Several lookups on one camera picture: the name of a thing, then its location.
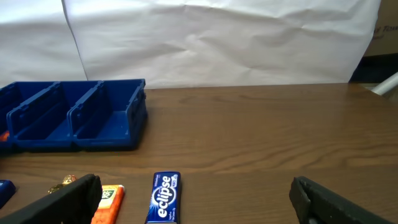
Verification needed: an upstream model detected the blue candy pack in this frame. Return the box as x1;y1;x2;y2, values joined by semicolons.
144;171;182;224
0;179;17;208

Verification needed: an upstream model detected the blue tray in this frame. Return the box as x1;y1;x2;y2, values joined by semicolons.
0;78;149;152

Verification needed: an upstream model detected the white pipe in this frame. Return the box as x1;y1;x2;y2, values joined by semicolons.
370;71;398;96

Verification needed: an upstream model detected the gold candy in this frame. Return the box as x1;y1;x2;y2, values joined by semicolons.
47;174;77;194

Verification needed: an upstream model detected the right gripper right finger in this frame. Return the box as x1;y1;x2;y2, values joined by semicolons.
289;175;398;224

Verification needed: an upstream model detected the cardboard box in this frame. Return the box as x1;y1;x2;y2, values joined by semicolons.
363;0;398;57

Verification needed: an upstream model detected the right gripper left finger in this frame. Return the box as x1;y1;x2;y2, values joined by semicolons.
0;173;103;224

